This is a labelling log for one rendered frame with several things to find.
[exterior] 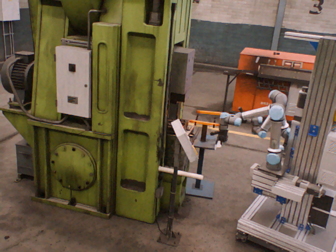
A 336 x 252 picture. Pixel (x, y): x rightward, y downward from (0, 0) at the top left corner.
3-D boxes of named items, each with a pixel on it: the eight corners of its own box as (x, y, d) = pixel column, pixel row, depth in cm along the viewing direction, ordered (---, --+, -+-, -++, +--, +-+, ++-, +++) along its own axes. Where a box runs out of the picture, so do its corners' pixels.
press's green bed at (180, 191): (186, 196, 437) (189, 161, 420) (177, 213, 403) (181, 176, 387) (142, 187, 450) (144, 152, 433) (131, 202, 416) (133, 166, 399)
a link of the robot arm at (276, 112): (281, 161, 333) (286, 103, 317) (279, 167, 320) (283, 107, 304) (268, 159, 338) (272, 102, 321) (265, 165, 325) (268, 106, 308)
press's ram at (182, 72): (192, 85, 390) (196, 47, 376) (184, 94, 355) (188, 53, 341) (155, 80, 399) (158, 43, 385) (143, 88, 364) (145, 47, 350)
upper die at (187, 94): (189, 97, 381) (190, 88, 377) (184, 102, 363) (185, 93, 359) (151, 91, 390) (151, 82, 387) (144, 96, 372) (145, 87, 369)
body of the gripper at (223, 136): (224, 143, 339) (225, 131, 335) (215, 140, 343) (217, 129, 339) (227, 141, 345) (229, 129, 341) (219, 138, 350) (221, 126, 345)
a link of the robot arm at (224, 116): (228, 115, 330) (219, 113, 333) (226, 126, 334) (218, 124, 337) (230, 113, 337) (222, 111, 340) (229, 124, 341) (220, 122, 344)
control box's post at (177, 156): (171, 236, 365) (181, 137, 327) (170, 239, 362) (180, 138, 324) (168, 236, 366) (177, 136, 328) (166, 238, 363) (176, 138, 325)
